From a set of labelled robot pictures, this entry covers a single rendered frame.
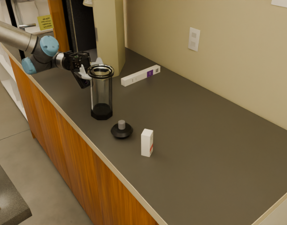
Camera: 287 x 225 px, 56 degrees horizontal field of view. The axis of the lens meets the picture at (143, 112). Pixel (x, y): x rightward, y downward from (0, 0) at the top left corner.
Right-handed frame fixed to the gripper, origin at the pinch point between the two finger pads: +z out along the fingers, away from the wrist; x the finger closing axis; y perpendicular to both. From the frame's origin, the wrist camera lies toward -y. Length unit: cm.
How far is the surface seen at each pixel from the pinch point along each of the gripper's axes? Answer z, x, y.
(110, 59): -24.1, 29.2, -7.0
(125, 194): 25.2, -18.5, -38.3
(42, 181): -86, -3, -107
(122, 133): 16.8, -7.9, -18.6
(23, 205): 13, -50, -22
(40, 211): -63, -20, -109
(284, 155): 70, 23, -27
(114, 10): -20.6, 33.7, 17.8
